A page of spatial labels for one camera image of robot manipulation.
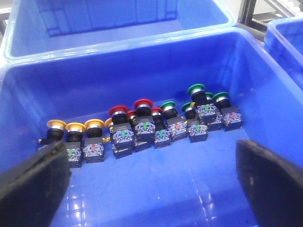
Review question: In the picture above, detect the blue bin with buttons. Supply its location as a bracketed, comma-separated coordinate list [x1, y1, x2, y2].
[0, 27, 303, 227]

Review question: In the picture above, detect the yellow mushroom push button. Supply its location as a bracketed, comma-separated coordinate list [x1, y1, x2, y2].
[104, 118, 114, 142]

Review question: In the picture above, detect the green mushroom push button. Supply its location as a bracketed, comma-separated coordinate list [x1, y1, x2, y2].
[160, 101, 188, 141]

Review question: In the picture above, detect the rear left blue bin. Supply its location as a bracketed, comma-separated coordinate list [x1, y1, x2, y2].
[0, 0, 236, 61]

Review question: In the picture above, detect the empty blue plastic bin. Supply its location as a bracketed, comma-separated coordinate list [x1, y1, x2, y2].
[264, 17, 303, 88]

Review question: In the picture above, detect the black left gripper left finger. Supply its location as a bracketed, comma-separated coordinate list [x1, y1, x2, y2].
[0, 141, 71, 227]

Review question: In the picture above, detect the red mushroom push button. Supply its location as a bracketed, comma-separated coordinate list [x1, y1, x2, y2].
[109, 105, 134, 159]

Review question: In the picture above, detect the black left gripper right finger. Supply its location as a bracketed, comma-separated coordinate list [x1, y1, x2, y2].
[236, 140, 303, 227]

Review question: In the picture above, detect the steel shelf rack frame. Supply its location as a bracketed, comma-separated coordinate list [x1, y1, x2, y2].
[235, 0, 303, 42]

